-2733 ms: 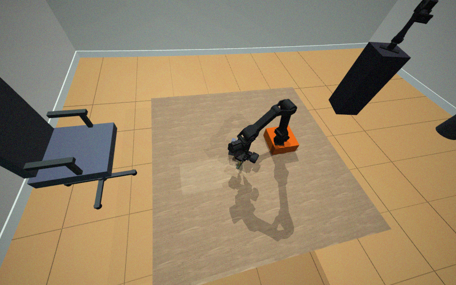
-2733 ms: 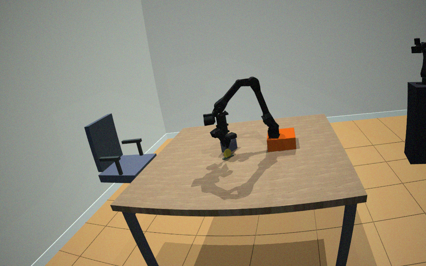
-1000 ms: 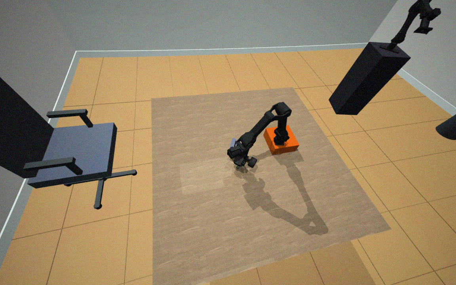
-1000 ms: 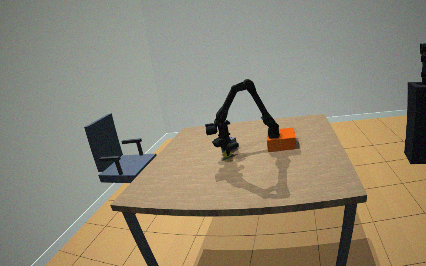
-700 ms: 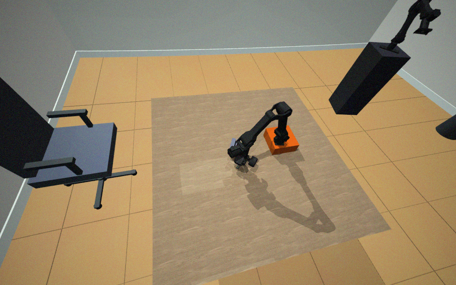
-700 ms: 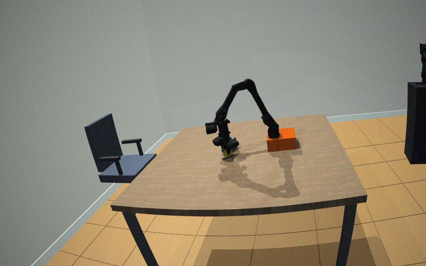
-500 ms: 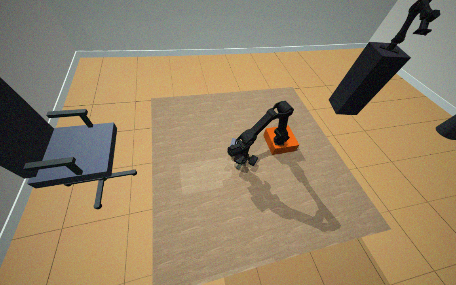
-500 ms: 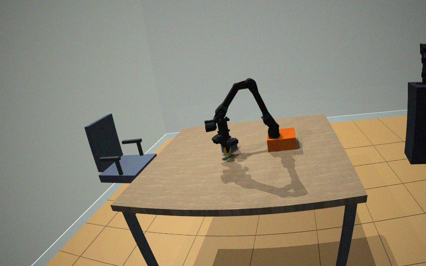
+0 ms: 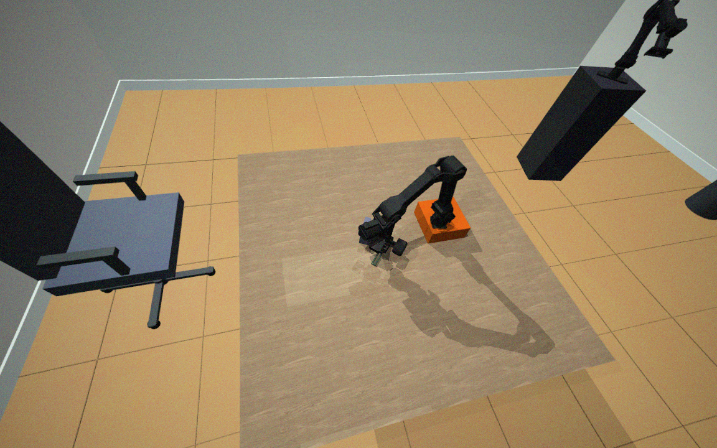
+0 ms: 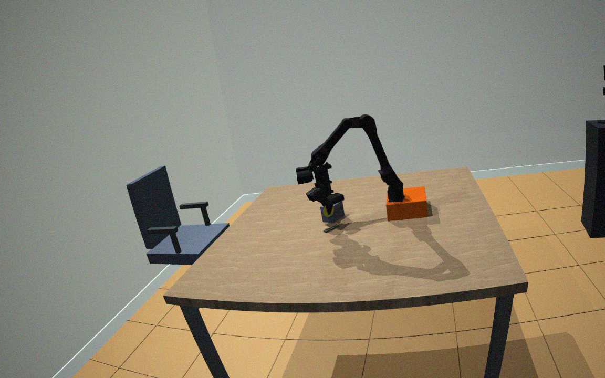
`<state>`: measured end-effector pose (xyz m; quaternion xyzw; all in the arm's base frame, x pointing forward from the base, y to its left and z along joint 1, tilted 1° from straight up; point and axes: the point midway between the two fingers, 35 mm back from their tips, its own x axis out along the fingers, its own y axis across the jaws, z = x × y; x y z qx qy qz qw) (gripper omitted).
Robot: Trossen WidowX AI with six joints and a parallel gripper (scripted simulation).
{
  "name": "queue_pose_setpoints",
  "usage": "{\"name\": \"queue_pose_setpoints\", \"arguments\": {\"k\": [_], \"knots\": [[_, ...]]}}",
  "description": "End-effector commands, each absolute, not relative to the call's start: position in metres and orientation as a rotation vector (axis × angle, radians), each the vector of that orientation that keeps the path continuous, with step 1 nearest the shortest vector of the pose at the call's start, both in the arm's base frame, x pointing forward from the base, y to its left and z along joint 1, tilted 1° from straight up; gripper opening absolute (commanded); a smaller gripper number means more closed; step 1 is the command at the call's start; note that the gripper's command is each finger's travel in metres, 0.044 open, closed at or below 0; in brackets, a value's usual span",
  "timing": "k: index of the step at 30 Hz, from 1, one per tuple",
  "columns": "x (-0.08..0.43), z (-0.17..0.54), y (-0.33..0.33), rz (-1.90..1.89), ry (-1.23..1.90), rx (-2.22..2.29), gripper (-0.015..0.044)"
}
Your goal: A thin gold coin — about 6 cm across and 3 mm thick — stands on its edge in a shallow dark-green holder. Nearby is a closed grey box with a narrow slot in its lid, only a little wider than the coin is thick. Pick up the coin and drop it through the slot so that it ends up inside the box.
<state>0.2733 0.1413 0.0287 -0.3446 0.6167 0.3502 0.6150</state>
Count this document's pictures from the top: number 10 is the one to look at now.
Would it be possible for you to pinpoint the thin gold coin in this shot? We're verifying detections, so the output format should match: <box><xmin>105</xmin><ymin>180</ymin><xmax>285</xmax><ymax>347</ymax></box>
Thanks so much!
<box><xmin>323</xmin><ymin>206</ymin><xmax>334</xmax><ymax>217</ymax></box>

